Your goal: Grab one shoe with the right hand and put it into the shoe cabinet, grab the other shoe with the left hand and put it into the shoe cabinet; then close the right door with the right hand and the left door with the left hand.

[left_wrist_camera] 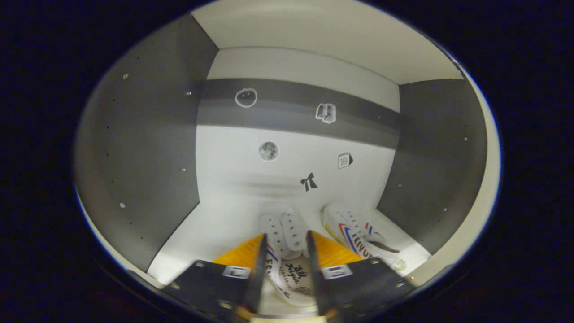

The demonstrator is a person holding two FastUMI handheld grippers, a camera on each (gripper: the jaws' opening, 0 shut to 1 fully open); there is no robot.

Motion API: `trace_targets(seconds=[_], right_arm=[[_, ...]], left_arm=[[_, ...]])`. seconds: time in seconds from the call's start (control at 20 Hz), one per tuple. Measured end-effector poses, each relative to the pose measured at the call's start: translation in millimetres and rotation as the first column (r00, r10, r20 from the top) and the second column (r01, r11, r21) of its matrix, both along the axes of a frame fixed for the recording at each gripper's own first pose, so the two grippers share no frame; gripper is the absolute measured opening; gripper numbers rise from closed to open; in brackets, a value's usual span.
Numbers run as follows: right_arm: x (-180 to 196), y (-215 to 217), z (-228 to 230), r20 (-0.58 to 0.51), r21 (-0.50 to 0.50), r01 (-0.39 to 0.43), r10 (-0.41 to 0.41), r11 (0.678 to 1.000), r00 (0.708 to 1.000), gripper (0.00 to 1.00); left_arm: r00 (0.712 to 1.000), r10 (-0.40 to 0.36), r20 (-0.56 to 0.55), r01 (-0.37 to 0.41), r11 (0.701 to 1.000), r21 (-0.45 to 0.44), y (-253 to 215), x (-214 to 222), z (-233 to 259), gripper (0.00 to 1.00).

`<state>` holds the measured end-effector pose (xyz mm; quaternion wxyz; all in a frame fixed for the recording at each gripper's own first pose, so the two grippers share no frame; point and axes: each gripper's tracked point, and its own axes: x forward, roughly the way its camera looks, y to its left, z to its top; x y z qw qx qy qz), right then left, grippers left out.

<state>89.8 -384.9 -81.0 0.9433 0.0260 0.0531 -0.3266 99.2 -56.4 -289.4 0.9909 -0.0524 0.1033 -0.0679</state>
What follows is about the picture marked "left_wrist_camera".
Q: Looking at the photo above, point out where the white shoe cabinet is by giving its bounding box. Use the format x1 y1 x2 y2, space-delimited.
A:
74 0 502 314

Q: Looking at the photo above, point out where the white striped canvas shoe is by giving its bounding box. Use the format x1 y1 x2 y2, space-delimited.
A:
261 209 318 308
323 203 432 275

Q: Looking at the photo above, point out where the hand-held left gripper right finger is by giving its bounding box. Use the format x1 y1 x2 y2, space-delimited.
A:
306 230 416 322

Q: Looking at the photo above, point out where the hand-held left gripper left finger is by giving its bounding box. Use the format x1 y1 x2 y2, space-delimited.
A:
163 233 269 322

